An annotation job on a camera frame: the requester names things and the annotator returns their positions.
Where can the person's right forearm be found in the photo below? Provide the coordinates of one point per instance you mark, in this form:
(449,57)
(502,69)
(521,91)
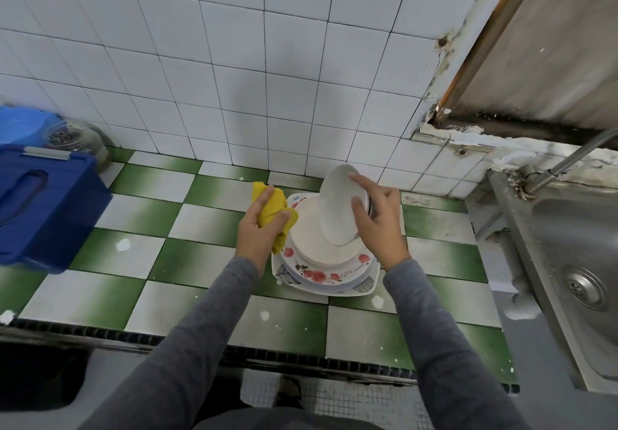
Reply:
(449,357)

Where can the person's left hand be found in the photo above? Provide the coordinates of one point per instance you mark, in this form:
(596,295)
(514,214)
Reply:
(259,241)

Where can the person's right hand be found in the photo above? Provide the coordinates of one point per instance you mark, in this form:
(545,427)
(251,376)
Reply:
(384,232)

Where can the blue plastic box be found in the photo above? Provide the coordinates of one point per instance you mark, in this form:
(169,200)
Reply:
(43,207)

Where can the stainless steel sink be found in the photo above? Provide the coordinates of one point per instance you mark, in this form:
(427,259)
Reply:
(570,261)

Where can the glass jar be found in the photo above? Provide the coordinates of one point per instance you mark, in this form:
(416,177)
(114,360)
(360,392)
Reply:
(77,140)

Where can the blue plastic bowl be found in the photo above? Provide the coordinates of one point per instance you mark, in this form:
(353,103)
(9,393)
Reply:
(24,125)

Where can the metal faucet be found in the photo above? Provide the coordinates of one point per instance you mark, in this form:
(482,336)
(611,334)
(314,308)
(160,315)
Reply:
(570,162)

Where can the person's black shoe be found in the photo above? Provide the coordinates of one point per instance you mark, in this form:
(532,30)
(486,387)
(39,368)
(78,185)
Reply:
(290,391)

